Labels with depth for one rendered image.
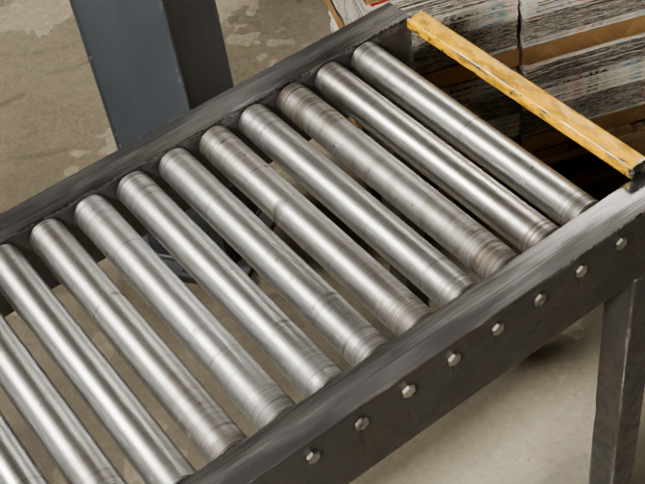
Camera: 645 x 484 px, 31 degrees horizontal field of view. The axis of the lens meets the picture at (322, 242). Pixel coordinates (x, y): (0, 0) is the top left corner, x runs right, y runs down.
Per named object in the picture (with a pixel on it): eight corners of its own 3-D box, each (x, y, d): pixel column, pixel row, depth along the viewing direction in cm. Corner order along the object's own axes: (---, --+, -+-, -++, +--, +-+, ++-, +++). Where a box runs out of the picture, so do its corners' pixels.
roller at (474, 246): (276, 78, 164) (267, 109, 166) (509, 263, 135) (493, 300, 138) (304, 77, 167) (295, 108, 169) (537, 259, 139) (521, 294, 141)
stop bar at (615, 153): (423, 18, 171) (422, 7, 169) (651, 168, 144) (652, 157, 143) (406, 28, 170) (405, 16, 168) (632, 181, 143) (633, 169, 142)
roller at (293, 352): (148, 186, 160) (140, 159, 157) (358, 400, 132) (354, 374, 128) (116, 204, 159) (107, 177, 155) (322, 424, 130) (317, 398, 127)
